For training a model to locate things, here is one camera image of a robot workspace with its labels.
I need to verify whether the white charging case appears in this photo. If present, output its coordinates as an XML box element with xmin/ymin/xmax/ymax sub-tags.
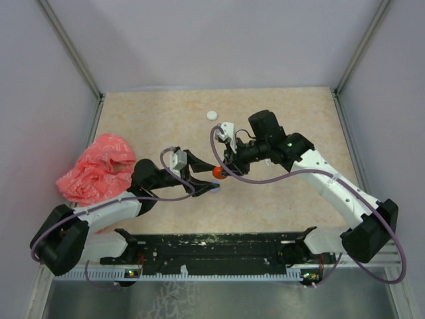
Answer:
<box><xmin>207</xmin><ymin>110</ymin><xmax>218</xmax><ymax>121</ymax></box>

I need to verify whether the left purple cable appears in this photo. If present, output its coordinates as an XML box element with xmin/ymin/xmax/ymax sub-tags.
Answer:
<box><xmin>30</xmin><ymin>146</ymin><xmax>197</xmax><ymax>292</ymax></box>

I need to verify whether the purple cable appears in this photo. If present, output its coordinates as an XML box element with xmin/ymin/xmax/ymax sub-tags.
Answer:
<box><xmin>30</xmin><ymin>146</ymin><xmax>197</xmax><ymax>292</ymax></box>
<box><xmin>210</xmin><ymin>124</ymin><xmax>408</xmax><ymax>285</ymax></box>

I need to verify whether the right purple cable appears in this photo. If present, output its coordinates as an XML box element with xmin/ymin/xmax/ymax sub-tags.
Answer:
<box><xmin>210</xmin><ymin>124</ymin><xmax>408</xmax><ymax>285</ymax></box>

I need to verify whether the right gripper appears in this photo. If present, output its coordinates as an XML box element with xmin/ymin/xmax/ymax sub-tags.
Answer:
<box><xmin>219</xmin><ymin>136</ymin><xmax>270</xmax><ymax>176</ymax></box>

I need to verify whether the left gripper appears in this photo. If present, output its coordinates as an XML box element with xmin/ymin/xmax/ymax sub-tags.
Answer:
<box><xmin>149</xmin><ymin>150</ymin><xmax>220</xmax><ymax>197</ymax></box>

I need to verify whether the orange charging case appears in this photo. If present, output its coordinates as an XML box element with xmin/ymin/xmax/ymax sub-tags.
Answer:
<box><xmin>212</xmin><ymin>166</ymin><xmax>227</xmax><ymax>180</ymax></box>

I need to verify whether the pink plastic bag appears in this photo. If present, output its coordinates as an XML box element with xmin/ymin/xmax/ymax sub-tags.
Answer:
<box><xmin>56</xmin><ymin>134</ymin><xmax>135</xmax><ymax>207</ymax></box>

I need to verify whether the grey cable duct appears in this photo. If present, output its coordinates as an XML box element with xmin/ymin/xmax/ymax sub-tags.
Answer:
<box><xmin>52</xmin><ymin>264</ymin><xmax>319</xmax><ymax>283</ymax></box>

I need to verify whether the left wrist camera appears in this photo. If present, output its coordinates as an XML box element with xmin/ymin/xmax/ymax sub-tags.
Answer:
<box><xmin>169</xmin><ymin>149</ymin><xmax>188</xmax><ymax>171</ymax></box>

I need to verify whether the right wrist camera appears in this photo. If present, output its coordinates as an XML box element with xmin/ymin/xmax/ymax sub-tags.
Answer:
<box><xmin>214</xmin><ymin>122</ymin><xmax>237</xmax><ymax>153</ymax></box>

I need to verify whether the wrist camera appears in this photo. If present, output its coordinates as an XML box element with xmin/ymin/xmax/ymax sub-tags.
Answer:
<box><xmin>169</xmin><ymin>149</ymin><xmax>188</xmax><ymax>171</ymax></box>
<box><xmin>214</xmin><ymin>122</ymin><xmax>237</xmax><ymax>153</ymax></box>

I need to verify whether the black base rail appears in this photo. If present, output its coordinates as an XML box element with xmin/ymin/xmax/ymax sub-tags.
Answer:
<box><xmin>100</xmin><ymin>229</ymin><xmax>336</xmax><ymax>276</ymax></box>

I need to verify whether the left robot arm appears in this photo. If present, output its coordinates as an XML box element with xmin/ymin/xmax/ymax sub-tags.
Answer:
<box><xmin>30</xmin><ymin>148</ymin><xmax>218</xmax><ymax>276</ymax></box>

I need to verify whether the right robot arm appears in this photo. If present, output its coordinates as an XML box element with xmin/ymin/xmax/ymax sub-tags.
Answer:
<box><xmin>215</xmin><ymin>110</ymin><xmax>398</xmax><ymax>263</ymax></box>

